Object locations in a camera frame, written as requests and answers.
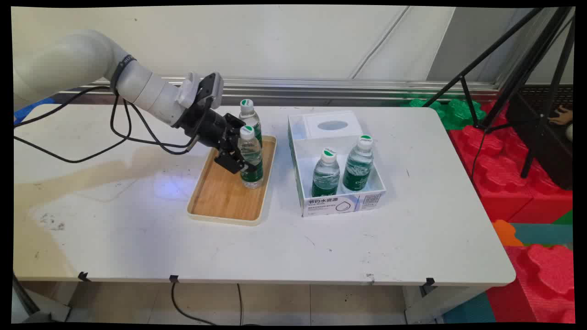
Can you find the green label water bottle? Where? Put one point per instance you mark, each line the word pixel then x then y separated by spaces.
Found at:
pixel 326 176
pixel 358 165
pixel 252 153
pixel 247 114

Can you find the blue object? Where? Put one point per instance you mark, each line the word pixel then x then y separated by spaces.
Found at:
pixel 30 112

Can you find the wooden tray with cream rim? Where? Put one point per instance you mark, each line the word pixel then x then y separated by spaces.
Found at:
pixel 220 192

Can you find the white table leg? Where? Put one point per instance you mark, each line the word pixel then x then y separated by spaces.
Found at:
pixel 440 302

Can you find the aluminium wall rail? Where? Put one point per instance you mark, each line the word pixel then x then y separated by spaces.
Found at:
pixel 321 89

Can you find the teal floor mat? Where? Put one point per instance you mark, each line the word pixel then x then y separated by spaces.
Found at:
pixel 472 311
pixel 545 233

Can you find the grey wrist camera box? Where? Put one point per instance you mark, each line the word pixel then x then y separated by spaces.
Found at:
pixel 208 89

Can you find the white printed cardboard box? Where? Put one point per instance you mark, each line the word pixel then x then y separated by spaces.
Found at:
pixel 339 204

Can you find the black tripod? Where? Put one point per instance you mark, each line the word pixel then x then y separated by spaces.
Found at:
pixel 523 68

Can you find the large red foam block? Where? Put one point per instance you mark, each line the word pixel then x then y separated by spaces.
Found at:
pixel 504 183

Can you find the person's hand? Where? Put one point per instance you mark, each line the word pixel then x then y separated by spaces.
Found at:
pixel 563 116

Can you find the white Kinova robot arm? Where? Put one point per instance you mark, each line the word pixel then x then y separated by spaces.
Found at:
pixel 82 59

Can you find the orange foam piece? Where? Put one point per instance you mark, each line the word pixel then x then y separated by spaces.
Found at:
pixel 506 233

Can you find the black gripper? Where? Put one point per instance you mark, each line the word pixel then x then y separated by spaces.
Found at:
pixel 204 124

